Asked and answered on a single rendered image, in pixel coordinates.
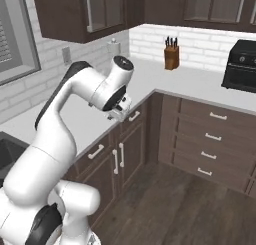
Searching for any wooden knife block with knives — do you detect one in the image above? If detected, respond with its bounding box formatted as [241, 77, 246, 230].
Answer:
[163, 36, 181, 71]

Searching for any white paper towel holder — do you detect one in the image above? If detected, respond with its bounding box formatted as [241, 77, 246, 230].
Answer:
[106, 37, 122, 57]

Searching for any dark sink basin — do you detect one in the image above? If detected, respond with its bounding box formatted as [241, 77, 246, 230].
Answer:
[0, 131, 31, 187]

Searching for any white cupboard door handle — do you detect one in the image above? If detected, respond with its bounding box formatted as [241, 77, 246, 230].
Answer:
[112, 148, 120, 175]
[118, 142, 126, 168]

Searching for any grey wall outlet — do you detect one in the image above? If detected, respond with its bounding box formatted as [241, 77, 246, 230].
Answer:
[61, 46, 73, 66]

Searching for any dark wood drawer front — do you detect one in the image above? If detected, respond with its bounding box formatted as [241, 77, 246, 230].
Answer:
[175, 116, 256, 157]
[171, 152, 252, 193]
[172, 134, 256, 175]
[177, 98, 256, 137]
[118, 102, 145, 134]
[74, 133, 114, 182]

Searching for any white drawer handle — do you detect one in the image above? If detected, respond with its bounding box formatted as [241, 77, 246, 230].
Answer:
[128, 110, 141, 123]
[204, 132, 223, 142]
[87, 143, 106, 160]
[196, 167, 214, 177]
[209, 111, 229, 121]
[200, 150, 218, 160]

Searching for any dark wood cupboard door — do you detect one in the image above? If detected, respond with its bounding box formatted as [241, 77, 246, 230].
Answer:
[118, 123, 145, 191]
[79, 153, 118, 225]

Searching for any black toaster oven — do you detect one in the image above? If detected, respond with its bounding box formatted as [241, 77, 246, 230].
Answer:
[220, 38, 256, 94]

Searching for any grey framed window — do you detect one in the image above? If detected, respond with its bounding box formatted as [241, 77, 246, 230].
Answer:
[0, 0, 42, 87]

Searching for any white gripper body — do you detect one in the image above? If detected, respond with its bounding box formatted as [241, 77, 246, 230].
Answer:
[106, 108, 131, 123]

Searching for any dark wood wall cupboard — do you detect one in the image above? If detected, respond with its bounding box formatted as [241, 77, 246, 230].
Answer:
[144, 0, 256, 34]
[31, 0, 146, 45]

